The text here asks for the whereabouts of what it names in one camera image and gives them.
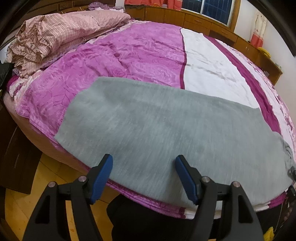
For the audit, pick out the yellow cloth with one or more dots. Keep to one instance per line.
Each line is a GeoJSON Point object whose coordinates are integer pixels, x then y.
{"type": "Point", "coordinates": [263, 52]}

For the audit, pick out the dark wooden headboard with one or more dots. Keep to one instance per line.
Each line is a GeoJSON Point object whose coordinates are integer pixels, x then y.
{"type": "Point", "coordinates": [69, 4]}

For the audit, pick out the person's dark trousers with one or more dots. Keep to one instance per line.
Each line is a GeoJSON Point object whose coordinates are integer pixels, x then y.
{"type": "Point", "coordinates": [150, 224]}

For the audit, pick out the pink striped blanket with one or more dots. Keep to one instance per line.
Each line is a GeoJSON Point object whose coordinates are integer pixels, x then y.
{"type": "Point", "coordinates": [138, 53]}

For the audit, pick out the narrow floral orange curtain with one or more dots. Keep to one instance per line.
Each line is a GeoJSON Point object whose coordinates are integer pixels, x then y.
{"type": "Point", "coordinates": [257, 34]}

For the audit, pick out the dark wooden nightstand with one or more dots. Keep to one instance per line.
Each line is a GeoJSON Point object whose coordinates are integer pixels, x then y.
{"type": "Point", "coordinates": [16, 150]}

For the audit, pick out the purple frilled pillow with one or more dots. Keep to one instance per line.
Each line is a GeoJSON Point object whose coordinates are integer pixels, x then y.
{"type": "Point", "coordinates": [97, 5]}

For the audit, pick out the pink ruffled pillow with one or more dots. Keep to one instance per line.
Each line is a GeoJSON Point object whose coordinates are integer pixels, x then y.
{"type": "Point", "coordinates": [57, 30]}

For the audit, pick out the window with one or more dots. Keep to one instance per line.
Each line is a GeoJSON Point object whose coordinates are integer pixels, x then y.
{"type": "Point", "coordinates": [215, 9]}

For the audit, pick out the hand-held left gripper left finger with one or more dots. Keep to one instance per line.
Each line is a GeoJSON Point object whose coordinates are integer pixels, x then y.
{"type": "Point", "coordinates": [101, 178]}

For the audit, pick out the grey pants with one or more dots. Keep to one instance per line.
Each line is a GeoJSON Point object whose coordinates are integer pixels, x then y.
{"type": "Point", "coordinates": [150, 129]}

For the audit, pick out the wide floral orange curtain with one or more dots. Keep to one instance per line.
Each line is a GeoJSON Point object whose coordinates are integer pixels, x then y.
{"type": "Point", "coordinates": [159, 2]}

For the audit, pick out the wooden wall cabinet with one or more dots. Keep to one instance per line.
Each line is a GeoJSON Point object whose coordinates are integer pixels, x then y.
{"type": "Point", "coordinates": [196, 20]}

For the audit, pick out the yellow slipper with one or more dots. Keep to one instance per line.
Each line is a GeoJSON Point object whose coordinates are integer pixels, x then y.
{"type": "Point", "coordinates": [271, 234]}

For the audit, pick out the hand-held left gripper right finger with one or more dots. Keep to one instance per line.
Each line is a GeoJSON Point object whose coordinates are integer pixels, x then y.
{"type": "Point", "coordinates": [186, 178]}

